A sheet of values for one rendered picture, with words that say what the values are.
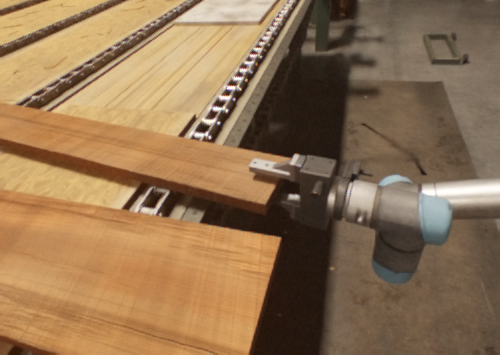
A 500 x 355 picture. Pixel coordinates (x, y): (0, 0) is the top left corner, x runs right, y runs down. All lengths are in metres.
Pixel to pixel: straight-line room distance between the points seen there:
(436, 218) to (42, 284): 0.58
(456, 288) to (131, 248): 1.34
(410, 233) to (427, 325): 0.95
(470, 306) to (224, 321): 1.26
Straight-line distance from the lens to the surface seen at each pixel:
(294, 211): 0.64
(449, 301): 1.59
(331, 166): 0.57
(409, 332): 1.47
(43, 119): 1.05
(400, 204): 0.57
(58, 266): 0.60
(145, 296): 0.50
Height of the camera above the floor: 1.28
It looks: 38 degrees down
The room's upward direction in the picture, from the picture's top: 6 degrees counter-clockwise
